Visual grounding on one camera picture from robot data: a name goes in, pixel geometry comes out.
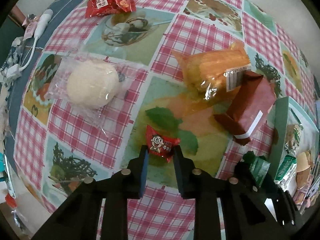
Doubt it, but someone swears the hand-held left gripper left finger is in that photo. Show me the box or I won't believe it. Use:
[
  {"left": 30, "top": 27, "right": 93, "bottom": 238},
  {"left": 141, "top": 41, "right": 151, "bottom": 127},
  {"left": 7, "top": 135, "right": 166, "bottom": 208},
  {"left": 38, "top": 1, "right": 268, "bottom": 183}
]
[{"left": 30, "top": 145, "right": 150, "bottom": 240}]

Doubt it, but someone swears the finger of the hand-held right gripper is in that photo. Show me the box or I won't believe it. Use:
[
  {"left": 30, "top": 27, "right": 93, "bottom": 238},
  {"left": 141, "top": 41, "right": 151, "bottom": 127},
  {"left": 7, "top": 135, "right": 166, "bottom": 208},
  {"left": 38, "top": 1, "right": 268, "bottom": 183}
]
[
  {"left": 234, "top": 155, "right": 258, "bottom": 188},
  {"left": 260, "top": 172, "right": 300, "bottom": 227}
]

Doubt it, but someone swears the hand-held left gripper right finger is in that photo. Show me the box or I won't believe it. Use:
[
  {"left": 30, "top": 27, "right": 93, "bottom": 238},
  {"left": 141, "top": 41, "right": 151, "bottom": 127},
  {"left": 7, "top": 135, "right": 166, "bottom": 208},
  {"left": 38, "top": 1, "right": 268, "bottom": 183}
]
[{"left": 172, "top": 145, "right": 278, "bottom": 240}]

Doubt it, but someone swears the dark green snack packet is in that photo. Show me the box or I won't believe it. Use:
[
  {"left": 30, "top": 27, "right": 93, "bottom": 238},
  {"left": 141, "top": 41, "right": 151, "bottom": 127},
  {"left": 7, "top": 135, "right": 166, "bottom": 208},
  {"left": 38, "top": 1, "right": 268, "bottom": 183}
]
[{"left": 242, "top": 151, "right": 272, "bottom": 188}]

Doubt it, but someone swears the green and white snack packet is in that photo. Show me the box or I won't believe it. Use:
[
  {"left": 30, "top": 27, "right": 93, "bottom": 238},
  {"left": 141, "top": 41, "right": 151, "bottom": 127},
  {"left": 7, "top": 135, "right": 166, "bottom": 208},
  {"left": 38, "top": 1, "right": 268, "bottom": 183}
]
[{"left": 274, "top": 154, "right": 298, "bottom": 188}]

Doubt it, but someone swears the small red candy packet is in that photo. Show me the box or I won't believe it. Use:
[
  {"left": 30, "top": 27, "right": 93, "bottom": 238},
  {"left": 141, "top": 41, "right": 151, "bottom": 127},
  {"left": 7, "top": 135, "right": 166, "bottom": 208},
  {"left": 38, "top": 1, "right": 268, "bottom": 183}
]
[{"left": 145, "top": 125, "right": 181, "bottom": 163}]

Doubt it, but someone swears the white tray with green rim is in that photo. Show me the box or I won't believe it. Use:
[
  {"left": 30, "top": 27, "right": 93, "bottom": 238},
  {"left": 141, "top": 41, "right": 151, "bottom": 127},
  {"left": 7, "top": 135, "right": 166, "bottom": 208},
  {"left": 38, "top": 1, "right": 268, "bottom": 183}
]
[{"left": 274, "top": 96, "right": 320, "bottom": 205}]

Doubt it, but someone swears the brown snack packet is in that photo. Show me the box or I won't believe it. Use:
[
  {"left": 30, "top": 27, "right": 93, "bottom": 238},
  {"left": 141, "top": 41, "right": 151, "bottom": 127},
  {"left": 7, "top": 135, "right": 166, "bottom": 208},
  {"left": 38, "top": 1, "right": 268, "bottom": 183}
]
[{"left": 214, "top": 70, "right": 277, "bottom": 145}]

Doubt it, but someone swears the round white bun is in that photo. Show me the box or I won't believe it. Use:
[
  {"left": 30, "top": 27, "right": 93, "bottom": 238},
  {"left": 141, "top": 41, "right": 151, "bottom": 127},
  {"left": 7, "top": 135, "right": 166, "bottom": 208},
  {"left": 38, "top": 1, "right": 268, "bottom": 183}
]
[{"left": 49, "top": 52, "right": 148, "bottom": 120}]

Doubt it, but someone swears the orange cake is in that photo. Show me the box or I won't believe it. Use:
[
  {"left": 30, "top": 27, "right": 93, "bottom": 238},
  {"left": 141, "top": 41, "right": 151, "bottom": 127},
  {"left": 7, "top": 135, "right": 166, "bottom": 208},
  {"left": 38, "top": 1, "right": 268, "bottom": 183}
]
[{"left": 172, "top": 40, "right": 252, "bottom": 100}]

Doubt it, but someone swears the red snack packet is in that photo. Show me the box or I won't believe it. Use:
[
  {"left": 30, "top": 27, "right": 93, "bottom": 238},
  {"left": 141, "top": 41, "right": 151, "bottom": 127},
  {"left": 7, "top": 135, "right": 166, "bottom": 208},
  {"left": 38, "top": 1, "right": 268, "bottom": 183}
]
[{"left": 85, "top": 0, "right": 137, "bottom": 18}]

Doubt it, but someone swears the teal box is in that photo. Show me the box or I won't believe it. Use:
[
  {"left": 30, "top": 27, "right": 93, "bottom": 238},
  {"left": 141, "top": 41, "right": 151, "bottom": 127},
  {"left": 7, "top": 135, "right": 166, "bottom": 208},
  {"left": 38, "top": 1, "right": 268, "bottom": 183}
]
[{"left": 0, "top": 152, "right": 8, "bottom": 180}]

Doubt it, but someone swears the blue floral packet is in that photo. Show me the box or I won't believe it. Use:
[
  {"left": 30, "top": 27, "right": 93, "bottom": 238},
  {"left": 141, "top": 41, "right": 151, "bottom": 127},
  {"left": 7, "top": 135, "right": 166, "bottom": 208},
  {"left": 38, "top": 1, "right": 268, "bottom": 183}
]
[{"left": 0, "top": 37, "right": 25, "bottom": 85}]

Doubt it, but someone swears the small pink sachet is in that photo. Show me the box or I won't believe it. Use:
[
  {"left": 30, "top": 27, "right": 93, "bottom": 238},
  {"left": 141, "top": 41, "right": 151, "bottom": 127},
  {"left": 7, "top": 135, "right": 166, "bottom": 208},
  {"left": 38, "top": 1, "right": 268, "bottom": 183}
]
[{"left": 22, "top": 14, "right": 42, "bottom": 40}]

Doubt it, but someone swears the white cable with plug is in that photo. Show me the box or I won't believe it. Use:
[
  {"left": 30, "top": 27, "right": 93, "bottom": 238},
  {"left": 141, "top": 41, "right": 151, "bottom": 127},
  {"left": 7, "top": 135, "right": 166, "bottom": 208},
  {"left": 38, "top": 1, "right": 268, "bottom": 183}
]
[{"left": 5, "top": 9, "right": 54, "bottom": 79}]

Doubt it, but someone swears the pink wooden rail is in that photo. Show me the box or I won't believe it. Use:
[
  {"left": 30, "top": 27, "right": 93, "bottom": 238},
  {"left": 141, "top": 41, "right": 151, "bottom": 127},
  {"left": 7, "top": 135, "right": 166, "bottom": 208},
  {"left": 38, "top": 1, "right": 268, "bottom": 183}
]
[{"left": 10, "top": 5, "right": 28, "bottom": 25}]

